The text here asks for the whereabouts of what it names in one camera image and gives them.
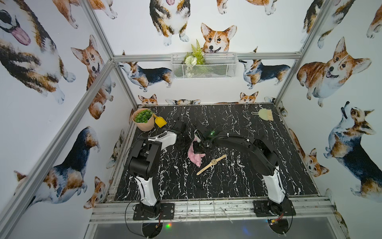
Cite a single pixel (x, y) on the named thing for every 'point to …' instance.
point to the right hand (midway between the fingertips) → (191, 152)
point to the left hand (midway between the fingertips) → (192, 143)
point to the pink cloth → (196, 158)
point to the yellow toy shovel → (160, 121)
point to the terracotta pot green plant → (144, 119)
